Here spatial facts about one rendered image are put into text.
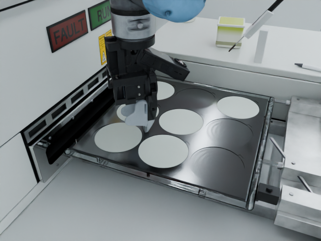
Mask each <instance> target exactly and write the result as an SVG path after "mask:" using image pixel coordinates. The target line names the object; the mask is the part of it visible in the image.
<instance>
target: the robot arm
mask: <svg viewBox="0 0 321 241"><path fill-rule="evenodd" d="M109 1H110V13H111V23H112V33H113V35H114V36H107V37H104V40H105V49H106V57H107V64H106V69H107V80H108V88H113V92H114V100H115V105H116V106H117V105H123V104H125V106H124V107H122V109H121V114H122V115H123V116H126V118H125V123H126V124H127V125H129V126H143V129H144V132H148V131H149V130H150V128H151V126H152V125H153V123H154V120H155V119H156V114H157V106H158V104H157V93H158V83H157V77H156V74H155V70H158V71H160V72H162V73H165V74H167V75H169V76H170V77H172V78H174V79H176V80H180V81H183V82H184V80H185V79H186V77H187V76H188V74H189V73H190V71H189V69H188V68H187V65H186V64H185V63H184V62H183V61H181V60H179V59H177V58H175V59H174V58H172V57H170V56H168V55H166V54H164V53H162V52H160V51H158V50H156V49H154V48H152V47H151V46H153V45H154V44H155V33H156V17H158V18H161V19H167V20H169V21H171V22H176V23H181V22H187V21H189V20H191V19H193V18H194V17H196V16H197V15H198V14H199V13H200V12H201V11H202V9H203V8H204V6H205V2H206V0H109ZM109 74H110V76H111V78H112V82H111V83H110V80H109Z"/></svg>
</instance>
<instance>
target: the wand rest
mask: <svg viewBox="0 0 321 241"><path fill-rule="evenodd" d="M268 8H269V7H268ZM268 8H267V9H268ZM267 9H266V10H265V11H264V12H263V13H262V14H261V15H260V16H261V17H260V18H259V19H258V18H257V19H258V20H257V19H256V20H257V21H256V20H255V21H256V22H255V21H254V22H255V23H254V22H253V23H254V24H253V23H252V24H253V25H252V24H251V25H250V26H249V27H248V29H247V30H246V32H245V33H244V34H243V36H244V37H246V38H247V39H249V38H250V37H251V36H252V35H253V34H254V33H255V32H256V31H257V30H258V29H259V28H260V31H259V36H258V41H257V48H256V53H255V58H254V63H260V64H261V63H262V60H263V56H264V52H265V47H266V42H267V38H268V31H269V28H267V27H262V25H263V24H264V23H265V22H266V21H267V20H268V19H269V18H270V17H271V16H272V15H274V12H270V11H268V10H267Z"/></svg>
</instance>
